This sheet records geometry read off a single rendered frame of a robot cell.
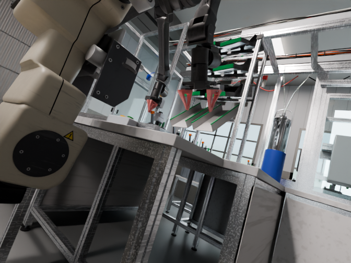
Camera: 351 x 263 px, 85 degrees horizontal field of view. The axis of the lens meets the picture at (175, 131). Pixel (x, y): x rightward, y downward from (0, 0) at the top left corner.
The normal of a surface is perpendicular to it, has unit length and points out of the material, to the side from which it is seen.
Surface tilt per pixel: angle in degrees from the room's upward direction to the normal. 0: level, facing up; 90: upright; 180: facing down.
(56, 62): 90
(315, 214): 90
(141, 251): 90
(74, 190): 90
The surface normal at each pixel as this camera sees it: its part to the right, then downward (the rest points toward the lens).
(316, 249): -0.55, -0.31
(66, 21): 0.76, 0.14
